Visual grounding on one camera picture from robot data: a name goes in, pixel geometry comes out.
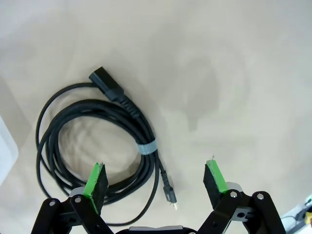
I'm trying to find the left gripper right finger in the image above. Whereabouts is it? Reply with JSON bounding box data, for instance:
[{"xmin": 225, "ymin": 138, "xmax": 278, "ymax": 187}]
[{"xmin": 198, "ymin": 159, "xmax": 287, "ymax": 234}]

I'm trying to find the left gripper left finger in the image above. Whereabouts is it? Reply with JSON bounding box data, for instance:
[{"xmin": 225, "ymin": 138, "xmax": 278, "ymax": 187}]
[{"xmin": 30, "ymin": 161, "xmax": 116, "ymax": 234}]

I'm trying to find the black USB cable grey tie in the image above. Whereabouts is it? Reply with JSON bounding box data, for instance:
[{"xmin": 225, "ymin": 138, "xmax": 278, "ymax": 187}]
[{"xmin": 36, "ymin": 66, "xmax": 179, "ymax": 226}]

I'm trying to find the clear plastic storage container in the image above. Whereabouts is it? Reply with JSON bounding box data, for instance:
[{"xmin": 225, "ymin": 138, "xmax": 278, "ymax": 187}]
[{"xmin": 0, "ymin": 114, "xmax": 20, "ymax": 186}]

